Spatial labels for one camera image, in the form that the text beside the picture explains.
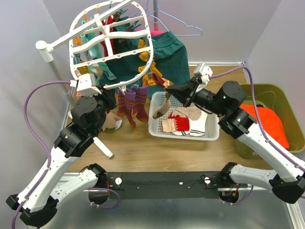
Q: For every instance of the beige red white sock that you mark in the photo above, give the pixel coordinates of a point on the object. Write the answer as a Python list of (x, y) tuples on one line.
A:
[(185, 121)]

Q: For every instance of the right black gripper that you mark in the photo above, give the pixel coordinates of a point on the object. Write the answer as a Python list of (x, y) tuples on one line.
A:
[(183, 92)]

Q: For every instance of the vertical metal pole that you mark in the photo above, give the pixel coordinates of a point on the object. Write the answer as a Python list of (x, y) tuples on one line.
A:
[(155, 15)]

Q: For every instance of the white drying rack pole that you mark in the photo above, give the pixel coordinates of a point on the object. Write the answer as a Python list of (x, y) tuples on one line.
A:
[(91, 26)]

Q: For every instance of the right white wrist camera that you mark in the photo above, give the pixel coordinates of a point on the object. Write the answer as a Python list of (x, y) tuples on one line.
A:
[(202, 72)]

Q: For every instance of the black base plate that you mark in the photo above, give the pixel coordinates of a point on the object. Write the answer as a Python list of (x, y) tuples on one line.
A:
[(198, 190)]

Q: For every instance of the blue wire hanger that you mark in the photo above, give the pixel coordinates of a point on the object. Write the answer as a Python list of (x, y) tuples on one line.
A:
[(195, 30)]

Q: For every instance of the purple striped hanging sock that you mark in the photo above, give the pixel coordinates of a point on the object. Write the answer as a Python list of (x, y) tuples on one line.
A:
[(131, 104)]

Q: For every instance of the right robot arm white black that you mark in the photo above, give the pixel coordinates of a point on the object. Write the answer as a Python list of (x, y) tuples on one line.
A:
[(286, 179)]

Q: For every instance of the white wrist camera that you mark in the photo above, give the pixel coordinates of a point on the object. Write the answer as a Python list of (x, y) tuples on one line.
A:
[(85, 85), (202, 72)]

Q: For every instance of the white round clip hanger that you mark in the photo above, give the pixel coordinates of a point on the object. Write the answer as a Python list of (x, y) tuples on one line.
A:
[(149, 49)]

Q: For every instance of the orange cloth in bin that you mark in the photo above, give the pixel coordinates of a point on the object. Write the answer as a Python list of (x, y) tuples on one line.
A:
[(272, 124)]

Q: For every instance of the white laundry basket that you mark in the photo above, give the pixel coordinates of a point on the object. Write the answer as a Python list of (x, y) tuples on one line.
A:
[(212, 128)]

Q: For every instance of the aluminium rail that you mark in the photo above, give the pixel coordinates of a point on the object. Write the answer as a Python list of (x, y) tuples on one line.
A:
[(243, 176)]

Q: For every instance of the red hanging garment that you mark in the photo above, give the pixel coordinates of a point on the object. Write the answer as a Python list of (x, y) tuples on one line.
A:
[(107, 43)]

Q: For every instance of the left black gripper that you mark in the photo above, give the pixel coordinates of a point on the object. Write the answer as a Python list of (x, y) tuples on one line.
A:
[(108, 95)]

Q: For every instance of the dark brown hanging sock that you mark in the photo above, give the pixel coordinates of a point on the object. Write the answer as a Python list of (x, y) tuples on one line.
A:
[(128, 27)]

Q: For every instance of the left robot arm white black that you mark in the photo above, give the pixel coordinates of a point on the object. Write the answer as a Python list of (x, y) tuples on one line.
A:
[(38, 203)]

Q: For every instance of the green trousers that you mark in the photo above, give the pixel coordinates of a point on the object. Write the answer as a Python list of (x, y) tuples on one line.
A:
[(170, 57)]

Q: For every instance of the pink garment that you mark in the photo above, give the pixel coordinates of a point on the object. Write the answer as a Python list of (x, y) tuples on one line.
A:
[(156, 32)]

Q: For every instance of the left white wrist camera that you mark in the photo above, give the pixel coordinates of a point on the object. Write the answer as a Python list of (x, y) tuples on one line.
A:
[(85, 85)]

